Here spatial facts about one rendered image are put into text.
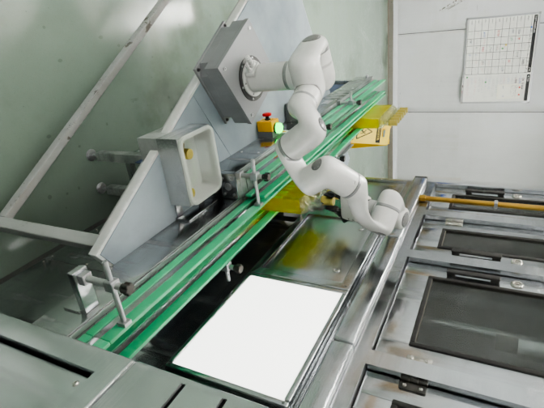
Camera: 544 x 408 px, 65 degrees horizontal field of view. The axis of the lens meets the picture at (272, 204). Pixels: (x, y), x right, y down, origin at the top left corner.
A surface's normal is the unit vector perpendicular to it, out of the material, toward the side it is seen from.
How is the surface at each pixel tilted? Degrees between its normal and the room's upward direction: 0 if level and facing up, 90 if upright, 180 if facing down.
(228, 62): 5
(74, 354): 90
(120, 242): 0
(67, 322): 90
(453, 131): 90
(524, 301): 90
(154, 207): 0
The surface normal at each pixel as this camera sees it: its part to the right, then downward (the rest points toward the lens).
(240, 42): 0.85, 0.09
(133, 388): -0.11, -0.90
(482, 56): -0.45, 0.42
